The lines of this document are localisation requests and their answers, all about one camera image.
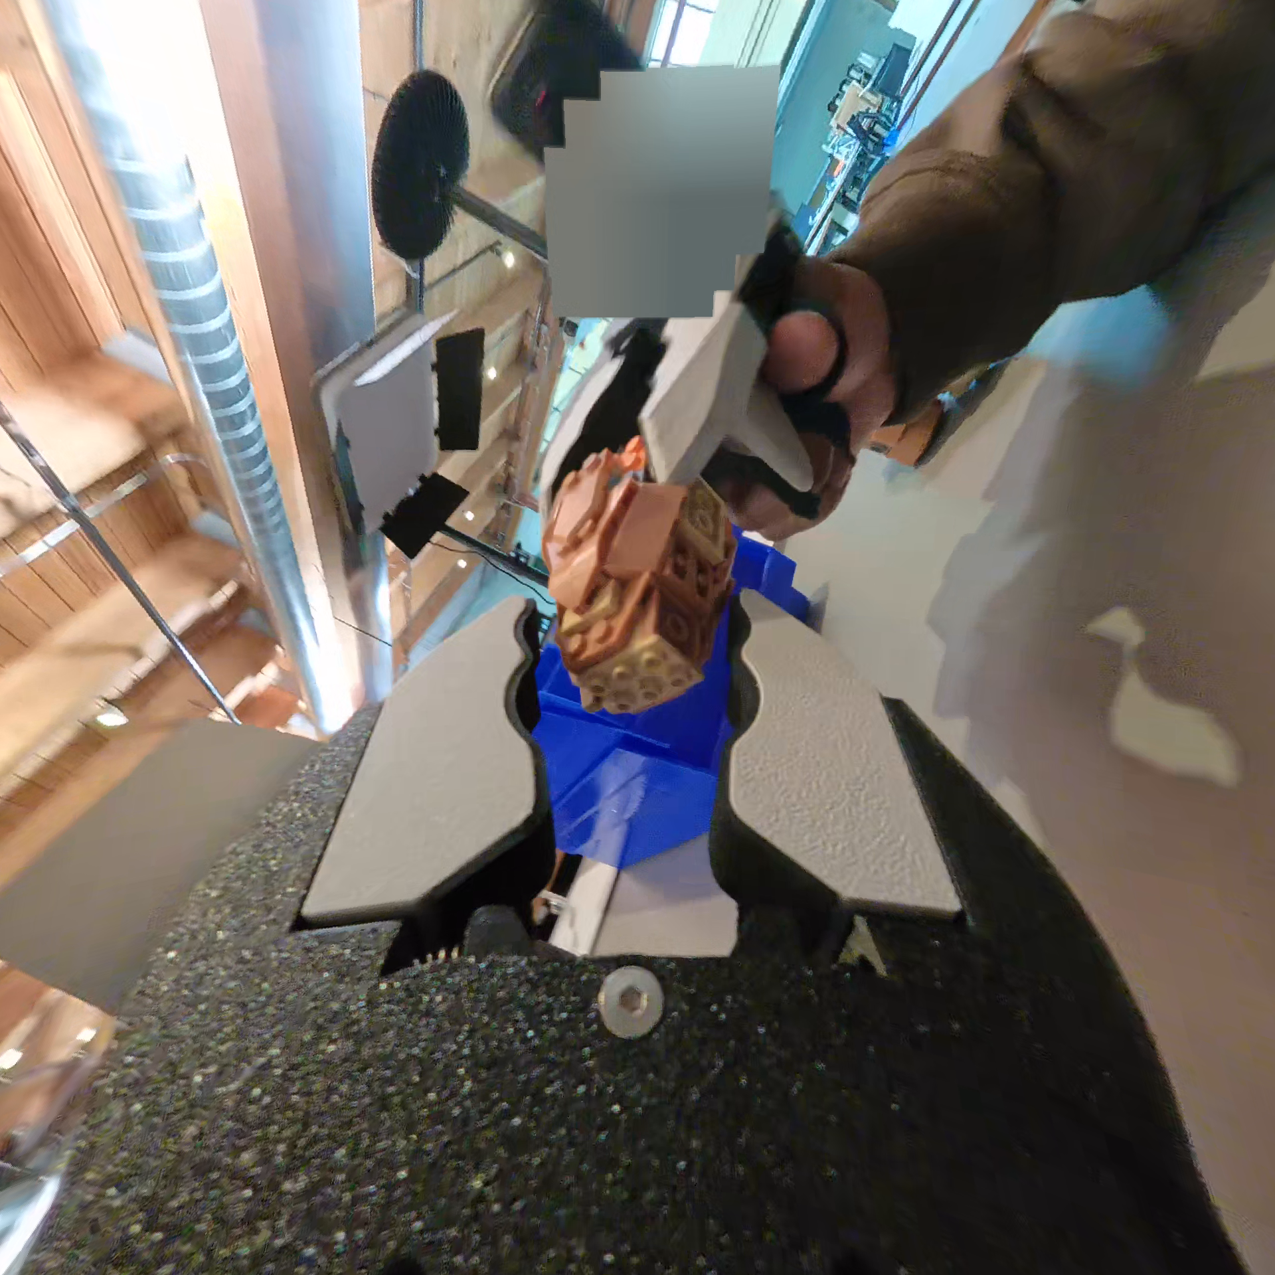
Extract black pole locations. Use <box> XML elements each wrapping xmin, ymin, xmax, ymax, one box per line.
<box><xmin>371</xmin><ymin>71</ymin><xmax>570</xmax><ymax>265</ymax></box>

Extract black board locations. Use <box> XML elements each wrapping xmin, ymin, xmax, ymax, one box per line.
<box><xmin>0</xmin><ymin>718</ymin><xmax>331</xmax><ymax>1018</ymax></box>

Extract person's right forearm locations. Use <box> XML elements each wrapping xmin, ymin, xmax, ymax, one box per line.
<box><xmin>828</xmin><ymin>0</ymin><xmax>1275</xmax><ymax>431</ymax></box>

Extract brown toy brick model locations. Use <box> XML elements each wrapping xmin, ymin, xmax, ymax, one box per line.
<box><xmin>542</xmin><ymin>439</ymin><xmax>737</xmax><ymax>715</ymax></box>

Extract stack of blue plastic bins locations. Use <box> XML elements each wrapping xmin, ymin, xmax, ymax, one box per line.
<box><xmin>529</xmin><ymin>529</ymin><xmax>818</xmax><ymax>871</ymax></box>

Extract black panel light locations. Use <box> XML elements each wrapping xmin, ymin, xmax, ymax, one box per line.
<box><xmin>379</xmin><ymin>475</ymin><xmax>472</xmax><ymax>562</ymax></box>
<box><xmin>433</xmin><ymin>330</ymin><xmax>486</xmax><ymax>452</ymax></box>

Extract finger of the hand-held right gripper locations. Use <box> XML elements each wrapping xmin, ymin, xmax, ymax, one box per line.
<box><xmin>638</xmin><ymin>295</ymin><xmax>777</xmax><ymax>495</ymax></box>

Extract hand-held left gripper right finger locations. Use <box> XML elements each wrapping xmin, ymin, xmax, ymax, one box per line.
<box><xmin>721</xmin><ymin>598</ymin><xmax>964</xmax><ymax>918</ymax></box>

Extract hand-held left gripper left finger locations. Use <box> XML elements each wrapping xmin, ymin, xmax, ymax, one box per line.
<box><xmin>299</xmin><ymin>598</ymin><xmax>555</xmax><ymax>929</ymax></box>

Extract person's right hand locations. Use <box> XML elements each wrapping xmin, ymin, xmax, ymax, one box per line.
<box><xmin>708</xmin><ymin>260</ymin><xmax>902</xmax><ymax>540</ymax></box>

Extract white panel light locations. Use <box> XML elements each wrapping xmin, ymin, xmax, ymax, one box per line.
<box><xmin>330</xmin><ymin>319</ymin><xmax>442</xmax><ymax>532</ymax></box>

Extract silver spiral pipes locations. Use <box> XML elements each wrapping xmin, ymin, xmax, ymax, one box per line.
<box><xmin>51</xmin><ymin>0</ymin><xmax>336</xmax><ymax>739</ymax></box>

